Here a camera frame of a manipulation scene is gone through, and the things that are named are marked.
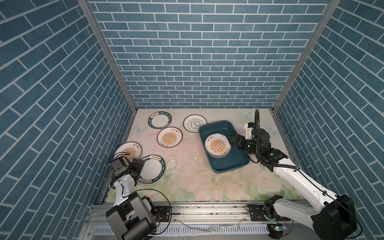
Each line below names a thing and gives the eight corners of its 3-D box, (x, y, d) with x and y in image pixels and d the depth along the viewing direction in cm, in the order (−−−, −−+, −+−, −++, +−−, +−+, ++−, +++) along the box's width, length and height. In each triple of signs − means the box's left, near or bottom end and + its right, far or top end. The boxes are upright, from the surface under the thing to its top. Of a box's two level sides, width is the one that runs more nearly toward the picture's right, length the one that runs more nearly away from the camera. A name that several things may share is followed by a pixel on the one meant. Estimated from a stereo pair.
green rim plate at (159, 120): (146, 129, 111) (146, 127, 109) (151, 112, 121) (150, 111, 120) (170, 129, 111) (169, 127, 109) (172, 113, 122) (172, 111, 120)
